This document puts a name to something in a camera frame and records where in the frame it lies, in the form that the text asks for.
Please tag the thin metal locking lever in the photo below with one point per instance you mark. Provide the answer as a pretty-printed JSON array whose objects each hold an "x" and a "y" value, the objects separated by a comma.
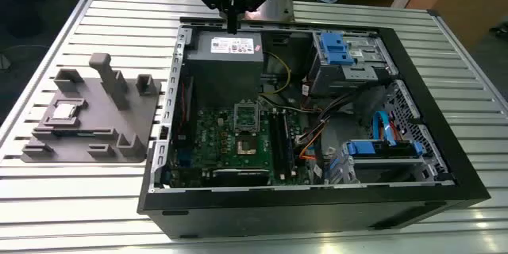
[{"x": 260, "y": 108}]

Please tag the silver CPU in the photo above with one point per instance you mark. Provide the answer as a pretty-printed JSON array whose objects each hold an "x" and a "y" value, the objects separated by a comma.
[{"x": 65, "y": 111}]

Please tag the CPU socket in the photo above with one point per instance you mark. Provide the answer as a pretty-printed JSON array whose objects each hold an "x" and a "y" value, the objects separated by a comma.
[{"x": 249, "y": 146}]

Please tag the blue plastic drive carrier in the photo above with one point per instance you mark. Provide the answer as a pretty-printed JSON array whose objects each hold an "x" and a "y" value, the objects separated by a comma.
[{"x": 334, "y": 48}]

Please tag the grey power supply unit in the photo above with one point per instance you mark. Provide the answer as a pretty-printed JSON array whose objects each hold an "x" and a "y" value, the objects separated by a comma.
[{"x": 221, "y": 78}]

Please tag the metal drive cage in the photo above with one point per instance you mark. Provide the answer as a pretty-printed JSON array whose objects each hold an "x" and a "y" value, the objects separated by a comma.
[{"x": 357, "y": 75}]

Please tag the grey parts rack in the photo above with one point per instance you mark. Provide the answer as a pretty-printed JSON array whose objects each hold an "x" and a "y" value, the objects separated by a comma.
[{"x": 98, "y": 108}]

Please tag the black RAM slot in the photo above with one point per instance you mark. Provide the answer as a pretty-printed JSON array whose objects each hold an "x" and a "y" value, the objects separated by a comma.
[
  {"x": 277, "y": 144},
  {"x": 282, "y": 144},
  {"x": 292, "y": 144},
  {"x": 286, "y": 144}
]

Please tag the green motherboard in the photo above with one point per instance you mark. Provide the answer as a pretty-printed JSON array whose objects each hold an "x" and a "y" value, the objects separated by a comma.
[{"x": 209, "y": 147}]

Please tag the blue board connector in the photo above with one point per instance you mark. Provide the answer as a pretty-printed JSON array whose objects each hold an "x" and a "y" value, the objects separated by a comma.
[{"x": 184, "y": 159}]

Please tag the hard disk in blue carrier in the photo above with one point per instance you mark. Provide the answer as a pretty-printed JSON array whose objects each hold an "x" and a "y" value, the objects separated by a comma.
[{"x": 380, "y": 148}]

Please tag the RAM stick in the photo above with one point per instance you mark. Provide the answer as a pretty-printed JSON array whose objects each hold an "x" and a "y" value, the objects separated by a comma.
[{"x": 74, "y": 134}]

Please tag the blue plastic rails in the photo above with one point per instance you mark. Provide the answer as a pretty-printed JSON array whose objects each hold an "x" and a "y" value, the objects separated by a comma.
[{"x": 333, "y": 167}]

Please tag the black graphics card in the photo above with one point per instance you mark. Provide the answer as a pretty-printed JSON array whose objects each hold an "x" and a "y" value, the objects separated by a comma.
[{"x": 237, "y": 176}]

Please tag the metal disk bay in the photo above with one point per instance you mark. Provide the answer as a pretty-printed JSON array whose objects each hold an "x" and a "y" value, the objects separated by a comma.
[{"x": 388, "y": 161}]

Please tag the black PC case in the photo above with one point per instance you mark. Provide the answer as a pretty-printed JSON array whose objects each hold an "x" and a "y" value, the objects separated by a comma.
[{"x": 277, "y": 215}]

